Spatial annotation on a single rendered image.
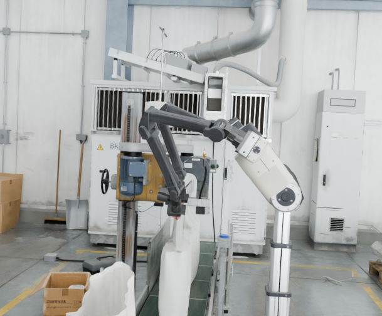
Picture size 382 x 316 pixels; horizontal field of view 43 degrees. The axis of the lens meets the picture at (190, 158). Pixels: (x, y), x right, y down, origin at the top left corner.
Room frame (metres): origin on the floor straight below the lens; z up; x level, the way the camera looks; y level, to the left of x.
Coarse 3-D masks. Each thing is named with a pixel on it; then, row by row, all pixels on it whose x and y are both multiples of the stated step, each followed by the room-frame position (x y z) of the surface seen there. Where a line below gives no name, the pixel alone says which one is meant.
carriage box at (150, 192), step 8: (152, 160) 3.25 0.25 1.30; (152, 176) 3.24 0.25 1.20; (160, 176) 3.24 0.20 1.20; (152, 184) 3.24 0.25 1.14; (160, 184) 3.24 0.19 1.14; (144, 192) 3.25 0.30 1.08; (152, 192) 3.24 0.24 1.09; (136, 200) 3.25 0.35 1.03; (144, 200) 3.25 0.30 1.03; (152, 200) 3.24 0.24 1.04
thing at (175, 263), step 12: (180, 228) 2.82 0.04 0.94; (180, 240) 2.83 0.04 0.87; (168, 252) 2.77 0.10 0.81; (180, 252) 2.75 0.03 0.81; (168, 264) 2.74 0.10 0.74; (180, 264) 2.74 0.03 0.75; (168, 276) 2.74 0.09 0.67; (180, 276) 2.74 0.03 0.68; (168, 288) 2.74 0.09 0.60; (180, 288) 2.74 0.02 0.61; (168, 300) 2.74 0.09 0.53; (180, 300) 2.74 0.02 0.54; (168, 312) 2.74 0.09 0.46; (180, 312) 2.75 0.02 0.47
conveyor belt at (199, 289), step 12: (204, 252) 4.54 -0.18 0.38; (204, 264) 4.12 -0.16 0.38; (204, 276) 3.75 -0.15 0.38; (156, 288) 3.41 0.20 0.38; (192, 288) 3.45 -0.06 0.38; (204, 288) 3.46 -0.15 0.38; (156, 300) 3.17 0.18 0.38; (192, 300) 3.20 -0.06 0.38; (204, 300) 3.21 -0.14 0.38; (144, 312) 2.95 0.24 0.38; (156, 312) 2.96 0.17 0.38; (192, 312) 2.98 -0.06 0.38; (204, 312) 3.00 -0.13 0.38
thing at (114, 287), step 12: (120, 264) 1.47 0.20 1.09; (96, 276) 1.36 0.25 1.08; (108, 276) 1.42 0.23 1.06; (120, 276) 1.47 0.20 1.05; (132, 276) 1.35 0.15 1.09; (96, 288) 1.36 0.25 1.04; (108, 288) 1.42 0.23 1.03; (120, 288) 1.46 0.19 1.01; (132, 288) 1.36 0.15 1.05; (84, 300) 1.24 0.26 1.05; (96, 300) 1.37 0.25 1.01; (108, 300) 1.43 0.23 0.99; (120, 300) 1.46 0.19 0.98; (132, 300) 1.36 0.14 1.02; (72, 312) 1.08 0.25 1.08; (84, 312) 1.31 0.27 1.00; (96, 312) 1.37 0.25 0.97; (108, 312) 1.43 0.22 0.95; (120, 312) 1.11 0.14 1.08; (132, 312) 1.35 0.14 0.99
